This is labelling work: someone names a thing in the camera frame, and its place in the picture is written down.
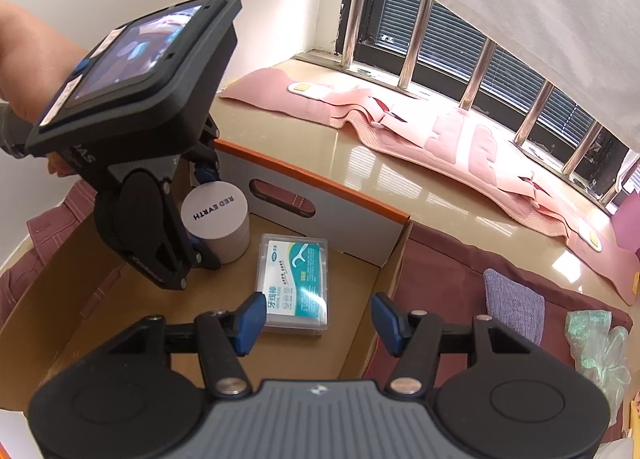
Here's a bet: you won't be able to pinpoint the person's left hand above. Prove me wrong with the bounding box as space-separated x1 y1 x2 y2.
46 155 86 179

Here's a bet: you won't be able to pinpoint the orange cardboard box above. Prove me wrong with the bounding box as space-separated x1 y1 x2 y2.
0 139 413 415

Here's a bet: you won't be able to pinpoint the white round jar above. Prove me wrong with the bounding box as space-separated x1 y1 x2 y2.
181 182 251 264

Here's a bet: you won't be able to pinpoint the purple fabric pouch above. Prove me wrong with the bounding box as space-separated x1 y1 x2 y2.
482 268 546 346

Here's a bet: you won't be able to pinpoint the dental floss box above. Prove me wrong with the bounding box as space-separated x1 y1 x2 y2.
254 233 332 337

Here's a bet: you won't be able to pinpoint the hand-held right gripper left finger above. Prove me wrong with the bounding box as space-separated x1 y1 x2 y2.
107 291 268 397

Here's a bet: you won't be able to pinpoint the pink cloth belt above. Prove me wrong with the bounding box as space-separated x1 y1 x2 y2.
220 68 640 305

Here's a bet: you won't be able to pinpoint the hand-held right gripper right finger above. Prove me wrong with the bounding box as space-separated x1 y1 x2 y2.
372 291 533 397

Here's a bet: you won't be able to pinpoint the clear bubble wrap bag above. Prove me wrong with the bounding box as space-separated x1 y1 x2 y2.
565 309 632 435

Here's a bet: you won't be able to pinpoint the maroon garment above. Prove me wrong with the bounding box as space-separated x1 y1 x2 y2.
0 179 638 385

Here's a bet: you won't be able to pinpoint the metal window bars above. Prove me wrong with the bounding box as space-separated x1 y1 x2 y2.
335 0 633 205

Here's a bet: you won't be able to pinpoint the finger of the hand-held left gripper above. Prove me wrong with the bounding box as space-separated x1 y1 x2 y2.
187 116 222 187
170 199 222 271

